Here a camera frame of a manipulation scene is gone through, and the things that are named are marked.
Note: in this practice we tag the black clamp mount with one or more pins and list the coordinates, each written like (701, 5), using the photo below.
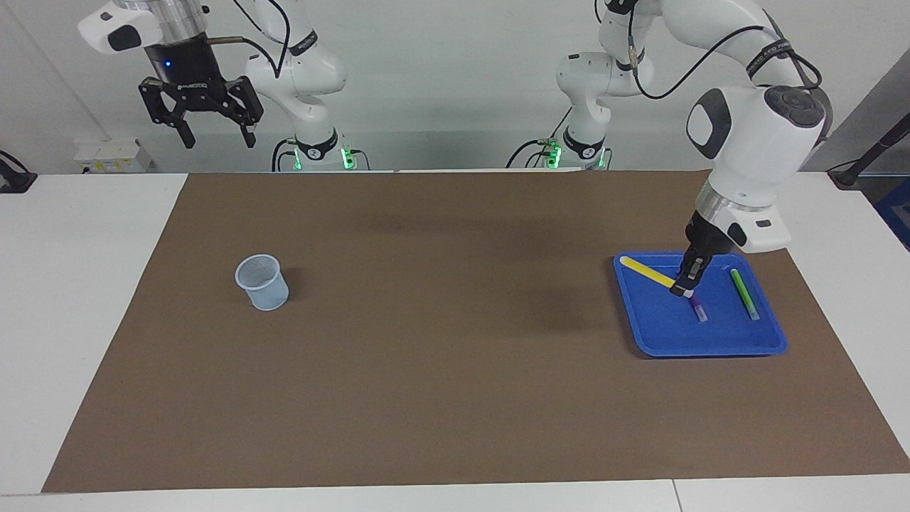
(14, 181)

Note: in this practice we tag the purple marker pen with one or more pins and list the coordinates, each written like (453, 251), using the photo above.
(699, 311)

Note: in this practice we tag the blue crate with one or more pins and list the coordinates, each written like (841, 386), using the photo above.
(897, 213)

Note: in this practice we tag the brown table mat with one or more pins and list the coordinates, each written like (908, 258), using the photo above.
(455, 355)

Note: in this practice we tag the white power strip box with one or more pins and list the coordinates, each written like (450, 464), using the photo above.
(114, 153)

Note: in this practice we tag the blue plastic tray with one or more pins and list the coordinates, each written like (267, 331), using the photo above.
(661, 327)

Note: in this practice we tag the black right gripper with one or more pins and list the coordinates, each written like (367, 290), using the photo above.
(185, 67)

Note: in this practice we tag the black stand pole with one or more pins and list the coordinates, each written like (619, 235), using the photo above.
(849, 174)

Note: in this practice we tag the translucent plastic cup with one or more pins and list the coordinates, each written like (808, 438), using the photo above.
(266, 295)

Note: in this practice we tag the green marker pen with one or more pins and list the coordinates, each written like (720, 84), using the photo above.
(743, 291)

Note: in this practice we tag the yellow marker pen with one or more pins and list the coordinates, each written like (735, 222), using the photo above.
(643, 269)

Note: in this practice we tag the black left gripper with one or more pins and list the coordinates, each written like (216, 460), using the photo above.
(707, 238)

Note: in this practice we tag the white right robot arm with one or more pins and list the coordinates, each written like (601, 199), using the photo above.
(306, 71)

